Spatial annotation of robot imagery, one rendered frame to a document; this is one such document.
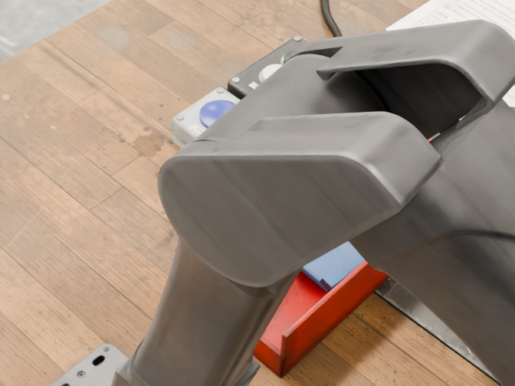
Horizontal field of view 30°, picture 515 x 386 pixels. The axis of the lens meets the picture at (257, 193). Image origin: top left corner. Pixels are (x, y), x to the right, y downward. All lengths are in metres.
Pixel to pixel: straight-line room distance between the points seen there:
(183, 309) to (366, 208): 0.19
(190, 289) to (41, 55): 0.60
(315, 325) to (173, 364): 0.24
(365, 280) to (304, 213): 0.46
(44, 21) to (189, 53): 1.54
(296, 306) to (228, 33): 0.37
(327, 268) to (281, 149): 0.50
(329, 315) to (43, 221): 0.27
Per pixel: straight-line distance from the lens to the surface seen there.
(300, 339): 0.75
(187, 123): 0.90
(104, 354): 0.77
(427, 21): 1.09
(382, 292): 0.83
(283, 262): 0.36
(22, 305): 0.82
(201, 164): 0.35
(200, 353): 0.51
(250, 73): 0.96
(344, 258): 0.83
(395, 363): 0.79
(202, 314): 0.47
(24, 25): 2.54
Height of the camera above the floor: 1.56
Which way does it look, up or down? 48 degrees down
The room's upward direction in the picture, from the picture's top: 4 degrees clockwise
